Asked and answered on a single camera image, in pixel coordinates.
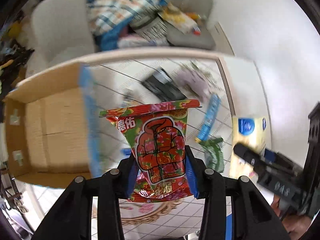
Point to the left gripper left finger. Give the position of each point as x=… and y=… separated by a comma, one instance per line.
x=70, y=216

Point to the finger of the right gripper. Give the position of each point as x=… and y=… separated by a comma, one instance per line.
x=250, y=157

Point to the yellow box with blue logo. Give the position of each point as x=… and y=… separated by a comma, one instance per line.
x=252, y=133

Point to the green snack bag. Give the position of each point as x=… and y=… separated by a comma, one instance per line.
x=213, y=155

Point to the long blue snack packet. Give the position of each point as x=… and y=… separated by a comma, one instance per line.
x=209, y=118

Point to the red floral snack bag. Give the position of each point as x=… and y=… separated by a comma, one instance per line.
x=156, y=135

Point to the purple cloth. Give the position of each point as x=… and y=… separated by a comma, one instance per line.
x=195, y=81

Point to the black snack packet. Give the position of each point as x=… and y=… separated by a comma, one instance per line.
x=162, y=85

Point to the blue green milk carton box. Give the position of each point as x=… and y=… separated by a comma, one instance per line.
x=87, y=84

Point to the person's right hand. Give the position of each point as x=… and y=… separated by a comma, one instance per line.
x=295, y=225

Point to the brown cardboard box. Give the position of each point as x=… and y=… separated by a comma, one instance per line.
x=46, y=128

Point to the yellow snack bag on sofa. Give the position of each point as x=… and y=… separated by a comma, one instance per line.
x=184, y=22

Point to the black white patterned pillow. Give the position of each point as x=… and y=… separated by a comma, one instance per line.
x=148, y=24

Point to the blue fabric under blanket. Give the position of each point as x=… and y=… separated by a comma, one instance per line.
x=109, y=40

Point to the pink patterned cushion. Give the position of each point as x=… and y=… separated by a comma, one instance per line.
x=134, y=41

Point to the beige sofa armchair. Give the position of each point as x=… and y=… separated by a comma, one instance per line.
x=57, y=31

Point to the plaid blanket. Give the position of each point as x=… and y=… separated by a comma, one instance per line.
x=105, y=15

